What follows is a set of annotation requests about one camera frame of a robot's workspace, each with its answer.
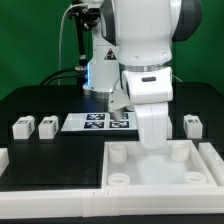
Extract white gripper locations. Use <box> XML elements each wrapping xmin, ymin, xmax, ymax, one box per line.
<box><xmin>108</xmin><ymin>67</ymin><xmax>173</xmax><ymax>150</ymax></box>

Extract white square tabletop tray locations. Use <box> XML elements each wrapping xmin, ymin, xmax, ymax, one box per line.
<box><xmin>102</xmin><ymin>140</ymin><xmax>218</xmax><ymax>187</ymax></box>

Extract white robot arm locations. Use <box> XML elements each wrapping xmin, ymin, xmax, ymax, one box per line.
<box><xmin>81</xmin><ymin>0</ymin><xmax>202</xmax><ymax>149</ymax></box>

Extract white tag marker plate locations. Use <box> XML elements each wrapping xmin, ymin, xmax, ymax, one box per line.
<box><xmin>62</xmin><ymin>112</ymin><xmax>137</xmax><ymax>132</ymax></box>

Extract white L-shaped obstacle fence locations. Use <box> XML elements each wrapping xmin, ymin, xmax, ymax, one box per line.
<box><xmin>0</xmin><ymin>143</ymin><xmax>224</xmax><ymax>219</ymax></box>

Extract white block left edge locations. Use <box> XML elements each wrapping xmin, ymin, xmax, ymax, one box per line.
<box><xmin>0</xmin><ymin>148</ymin><xmax>9</xmax><ymax>176</ymax></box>

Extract black cables at base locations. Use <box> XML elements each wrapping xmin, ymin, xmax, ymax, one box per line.
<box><xmin>39</xmin><ymin>67</ymin><xmax>88</xmax><ymax>86</ymax></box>

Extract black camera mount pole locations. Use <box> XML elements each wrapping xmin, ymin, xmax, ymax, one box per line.
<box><xmin>69</xmin><ymin>0</ymin><xmax>99</xmax><ymax>84</ymax></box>

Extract white cable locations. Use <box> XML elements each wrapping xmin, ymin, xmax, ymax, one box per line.
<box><xmin>57</xmin><ymin>3</ymin><xmax>84</xmax><ymax>86</ymax></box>

